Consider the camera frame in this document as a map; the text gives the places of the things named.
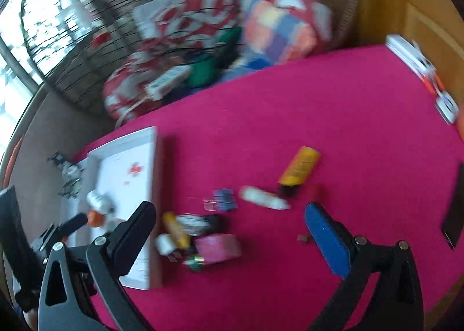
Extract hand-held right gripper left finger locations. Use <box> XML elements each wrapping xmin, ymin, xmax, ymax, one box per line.
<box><xmin>38</xmin><ymin>201</ymin><xmax>157</xmax><ymax>331</ymax></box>

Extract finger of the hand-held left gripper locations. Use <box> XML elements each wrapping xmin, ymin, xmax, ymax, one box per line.
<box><xmin>58</xmin><ymin>213</ymin><xmax>89</xmax><ymax>235</ymax></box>

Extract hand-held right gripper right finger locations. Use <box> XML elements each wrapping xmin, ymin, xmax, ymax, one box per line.
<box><xmin>304</xmin><ymin>202</ymin><xmax>425</xmax><ymax>331</ymax></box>

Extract white bottle with orange cap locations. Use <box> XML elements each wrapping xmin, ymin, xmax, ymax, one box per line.
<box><xmin>86</xmin><ymin>190</ymin><xmax>116</xmax><ymax>227</ymax></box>

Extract yellow cylinder with black base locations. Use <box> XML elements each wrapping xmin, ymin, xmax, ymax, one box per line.
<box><xmin>277</xmin><ymin>146</ymin><xmax>321</xmax><ymax>197</ymax></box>

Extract small white cylinder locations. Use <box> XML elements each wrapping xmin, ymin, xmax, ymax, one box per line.
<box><xmin>155</xmin><ymin>234</ymin><xmax>177</xmax><ymax>256</ymax></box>

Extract yellow tube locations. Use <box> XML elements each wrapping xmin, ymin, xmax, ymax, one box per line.
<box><xmin>162</xmin><ymin>211</ymin><xmax>191</xmax><ymax>249</ymax></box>

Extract black cylindrical item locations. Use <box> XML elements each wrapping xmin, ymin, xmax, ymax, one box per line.
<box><xmin>177</xmin><ymin>214</ymin><xmax>229</xmax><ymax>237</ymax></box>

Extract small green item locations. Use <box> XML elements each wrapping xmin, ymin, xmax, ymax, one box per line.
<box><xmin>183</xmin><ymin>256</ymin><xmax>207</xmax><ymax>272</ymax></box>

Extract small white bottle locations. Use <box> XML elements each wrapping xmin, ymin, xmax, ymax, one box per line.
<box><xmin>239</xmin><ymin>186</ymin><xmax>291</xmax><ymax>211</ymax></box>

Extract orange cloth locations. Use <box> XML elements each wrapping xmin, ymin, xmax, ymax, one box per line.
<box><xmin>3</xmin><ymin>137</ymin><xmax>24</xmax><ymax>179</ymax></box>

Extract pink box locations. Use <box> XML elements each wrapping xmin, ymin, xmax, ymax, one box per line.
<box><xmin>194</xmin><ymin>234</ymin><xmax>243</xmax><ymax>264</ymax></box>

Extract magenta tablecloth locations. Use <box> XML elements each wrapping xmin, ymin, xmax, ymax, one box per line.
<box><xmin>72</xmin><ymin>44</ymin><xmax>464</xmax><ymax>331</ymax></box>

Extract black phone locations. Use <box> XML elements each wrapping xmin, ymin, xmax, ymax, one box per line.
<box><xmin>440</xmin><ymin>163</ymin><xmax>464</xmax><ymax>250</ymax></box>

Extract large red seat cushion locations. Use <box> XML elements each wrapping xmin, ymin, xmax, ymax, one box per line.
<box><xmin>103</xmin><ymin>0</ymin><xmax>334</xmax><ymax>123</ymax></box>

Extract white power strip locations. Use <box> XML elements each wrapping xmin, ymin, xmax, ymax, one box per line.
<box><xmin>145</xmin><ymin>66</ymin><xmax>191</xmax><ymax>100</ymax></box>

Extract wicker hanging egg chair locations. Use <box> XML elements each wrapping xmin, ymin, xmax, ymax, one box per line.
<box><xmin>22</xmin><ymin>0</ymin><xmax>363</xmax><ymax>121</ymax></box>

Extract green cloth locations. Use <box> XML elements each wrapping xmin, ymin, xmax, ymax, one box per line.
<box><xmin>188</xmin><ymin>28</ymin><xmax>242</xmax><ymax>87</ymax></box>

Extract white flat charger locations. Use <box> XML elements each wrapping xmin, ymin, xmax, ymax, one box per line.
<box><xmin>435</xmin><ymin>93</ymin><xmax>459</xmax><ymax>124</ymax></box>

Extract white power bank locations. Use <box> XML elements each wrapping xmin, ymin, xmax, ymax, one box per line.
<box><xmin>385</xmin><ymin>34</ymin><xmax>436</xmax><ymax>78</ymax></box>

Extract patchwork blanket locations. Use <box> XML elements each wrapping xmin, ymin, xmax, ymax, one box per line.
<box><xmin>221</xmin><ymin>0</ymin><xmax>320</xmax><ymax>81</ymax></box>

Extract red white swirl cushion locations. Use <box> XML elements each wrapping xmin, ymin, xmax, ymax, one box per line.
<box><xmin>154</xmin><ymin>0</ymin><xmax>242</xmax><ymax>45</ymax></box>

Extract window with metal grille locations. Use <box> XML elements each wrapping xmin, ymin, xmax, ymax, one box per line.
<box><xmin>0</xmin><ymin>0</ymin><xmax>95</xmax><ymax>143</ymax></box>

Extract thin frame glasses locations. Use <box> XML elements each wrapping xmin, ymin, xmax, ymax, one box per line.
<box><xmin>60</xmin><ymin>177</ymin><xmax>82</xmax><ymax>197</ymax></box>

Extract orange cable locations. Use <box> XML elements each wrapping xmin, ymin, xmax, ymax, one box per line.
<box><xmin>422</xmin><ymin>73</ymin><xmax>446</xmax><ymax>94</ymax></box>

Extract black cable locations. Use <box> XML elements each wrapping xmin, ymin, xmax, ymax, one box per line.
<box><xmin>159</xmin><ymin>0</ymin><xmax>254</xmax><ymax>63</ymax></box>

